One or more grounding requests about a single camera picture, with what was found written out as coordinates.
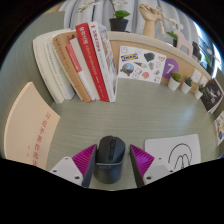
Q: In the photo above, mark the thin red-spined white book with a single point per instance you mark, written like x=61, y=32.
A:
x=80, y=73

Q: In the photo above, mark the tan book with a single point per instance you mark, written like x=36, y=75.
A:
x=65, y=56

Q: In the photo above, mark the wooden desk shelf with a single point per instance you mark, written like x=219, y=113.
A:
x=133, y=39

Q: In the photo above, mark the beige book red lettering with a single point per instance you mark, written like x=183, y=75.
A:
x=28, y=126

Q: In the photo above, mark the wooden hand model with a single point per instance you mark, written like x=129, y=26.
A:
x=149, y=23

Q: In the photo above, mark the small plant white pot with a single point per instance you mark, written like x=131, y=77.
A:
x=186, y=88
x=198, y=94
x=173, y=84

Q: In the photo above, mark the window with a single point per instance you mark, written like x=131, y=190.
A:
x=208, y=40

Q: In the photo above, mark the white wall switch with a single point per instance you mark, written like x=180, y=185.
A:
x=204, y=81

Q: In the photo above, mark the colourful picture book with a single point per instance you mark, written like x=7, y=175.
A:
x=220, y=128

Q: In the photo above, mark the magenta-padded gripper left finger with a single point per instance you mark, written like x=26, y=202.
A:
x=68, y=168

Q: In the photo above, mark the white sticker sheet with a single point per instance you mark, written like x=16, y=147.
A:
x=141, y=64

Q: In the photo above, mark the white wall socket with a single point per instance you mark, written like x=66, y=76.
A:
x=196, y=76

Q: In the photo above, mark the white orchid behind horse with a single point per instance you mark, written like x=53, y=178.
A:
x=172, y=35

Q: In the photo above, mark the dark grey computer mouse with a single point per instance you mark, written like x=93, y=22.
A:
x=110, y=150

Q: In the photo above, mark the white mouse pad line drawing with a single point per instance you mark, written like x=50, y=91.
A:
x=156, y=148

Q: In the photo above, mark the grey-green desk partition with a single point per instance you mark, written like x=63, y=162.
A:
x=16, y=66

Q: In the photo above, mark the purple round number sign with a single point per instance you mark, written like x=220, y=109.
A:
x=170, y=68

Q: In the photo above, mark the pink wooden horse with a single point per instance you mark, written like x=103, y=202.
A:
x=182, y=41

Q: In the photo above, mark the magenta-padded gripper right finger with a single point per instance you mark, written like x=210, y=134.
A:
x=156, y=168

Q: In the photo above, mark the white orchid black pot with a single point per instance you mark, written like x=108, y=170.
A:
x=118, y=24
x=208, y=60

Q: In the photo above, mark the grey curtain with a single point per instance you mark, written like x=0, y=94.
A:
x=133, y=13

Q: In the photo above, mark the black wooden horse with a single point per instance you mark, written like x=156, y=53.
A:
x=196, y=50

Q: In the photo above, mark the black book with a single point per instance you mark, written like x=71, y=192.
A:
x=211, y=95

